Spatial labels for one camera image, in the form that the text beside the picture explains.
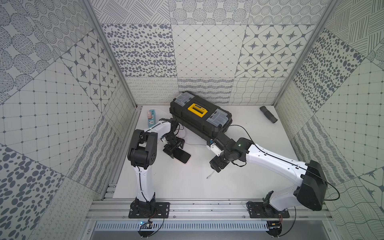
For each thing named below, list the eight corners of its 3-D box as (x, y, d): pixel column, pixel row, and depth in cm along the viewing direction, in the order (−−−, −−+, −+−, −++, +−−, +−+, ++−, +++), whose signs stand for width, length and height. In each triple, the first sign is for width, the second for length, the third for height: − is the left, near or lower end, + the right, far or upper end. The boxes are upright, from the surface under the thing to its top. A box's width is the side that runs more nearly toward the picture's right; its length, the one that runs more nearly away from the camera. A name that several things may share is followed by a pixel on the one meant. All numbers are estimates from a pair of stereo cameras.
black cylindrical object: (272, 123, 112) (274, 120, 110) (259, 109, 122) (261, 106, 120) (275, 122, 113) (277, 119, 110) (262, 108, 123) (264, 105, 120)
